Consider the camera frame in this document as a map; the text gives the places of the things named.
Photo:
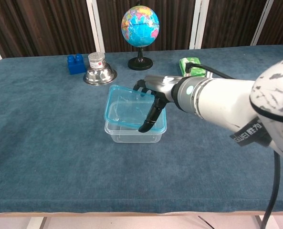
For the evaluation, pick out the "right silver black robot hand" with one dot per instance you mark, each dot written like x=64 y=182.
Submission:
x=160 y=83

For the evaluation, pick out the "blue transparent plastic lid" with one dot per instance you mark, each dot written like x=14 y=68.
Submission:
x=122 y=105

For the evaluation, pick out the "clear plastic food container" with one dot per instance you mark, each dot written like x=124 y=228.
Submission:
x=131 y=137

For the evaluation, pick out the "green wet wipes pack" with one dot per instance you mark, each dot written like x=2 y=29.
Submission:
x=199 y=72

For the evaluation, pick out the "upturned stainless steel bowl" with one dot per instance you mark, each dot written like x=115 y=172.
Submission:
x=100 y=76

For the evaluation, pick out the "small globe on black stand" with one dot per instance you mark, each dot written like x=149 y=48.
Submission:
x=140 y=26

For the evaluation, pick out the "small round clear jar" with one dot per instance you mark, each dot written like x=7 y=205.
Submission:
x=96 y=60

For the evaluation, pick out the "blue toy building block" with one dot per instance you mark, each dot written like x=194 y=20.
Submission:
x=76 y=65

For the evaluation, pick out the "blue felt table cloth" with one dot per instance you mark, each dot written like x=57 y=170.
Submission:
x=60 y=143

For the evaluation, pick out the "grey metal table leg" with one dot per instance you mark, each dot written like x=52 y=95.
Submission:
x=36 y=223
x=259 y=223

